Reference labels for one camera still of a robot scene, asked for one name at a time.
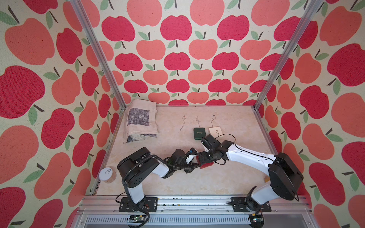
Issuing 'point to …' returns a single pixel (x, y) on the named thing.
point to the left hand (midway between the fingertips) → (196, 164)
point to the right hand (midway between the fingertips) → (204, 160)
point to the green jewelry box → (199, 132)
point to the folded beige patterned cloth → (140, 120)
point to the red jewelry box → (205, 165)
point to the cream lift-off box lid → (216, 131)
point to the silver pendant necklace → (213, 117)
